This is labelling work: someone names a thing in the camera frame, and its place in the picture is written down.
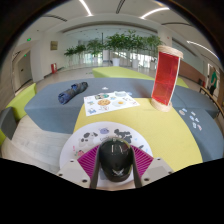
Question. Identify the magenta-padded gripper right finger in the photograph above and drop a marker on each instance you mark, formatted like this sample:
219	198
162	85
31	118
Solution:
155	170

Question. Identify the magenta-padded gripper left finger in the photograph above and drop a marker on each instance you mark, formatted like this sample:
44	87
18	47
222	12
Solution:
75	171

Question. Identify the black computer mouse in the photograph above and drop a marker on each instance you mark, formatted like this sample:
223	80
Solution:
116	158

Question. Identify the round white puppy mouse pad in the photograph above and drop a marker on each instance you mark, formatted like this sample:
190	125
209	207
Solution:
100	130

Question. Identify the grey sofa block with stickers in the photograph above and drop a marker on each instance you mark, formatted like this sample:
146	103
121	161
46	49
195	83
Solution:
206	140

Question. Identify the long grey bench sofa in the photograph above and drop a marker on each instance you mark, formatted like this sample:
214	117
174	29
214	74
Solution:
53	106

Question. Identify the white sticker sheet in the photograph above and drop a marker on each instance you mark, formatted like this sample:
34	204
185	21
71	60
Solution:
110	103

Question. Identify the small dark grey stool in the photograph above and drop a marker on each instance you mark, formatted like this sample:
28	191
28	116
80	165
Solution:
7	121

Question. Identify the red fire cabinet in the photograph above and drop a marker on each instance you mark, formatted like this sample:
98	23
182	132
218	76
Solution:
53	68

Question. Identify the brown wooden counter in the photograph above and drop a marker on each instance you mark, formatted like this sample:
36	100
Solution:
193	71

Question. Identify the lime green flat bench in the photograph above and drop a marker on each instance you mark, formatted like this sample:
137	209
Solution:
116	71

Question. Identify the person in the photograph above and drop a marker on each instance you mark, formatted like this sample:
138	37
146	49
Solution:
213	81

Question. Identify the potted green plants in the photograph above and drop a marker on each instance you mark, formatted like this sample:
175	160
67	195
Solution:
120	43

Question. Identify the ceiling light strips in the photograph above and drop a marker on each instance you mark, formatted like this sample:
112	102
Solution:
86	7

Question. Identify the framed wall sign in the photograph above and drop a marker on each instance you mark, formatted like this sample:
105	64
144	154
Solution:
54	45

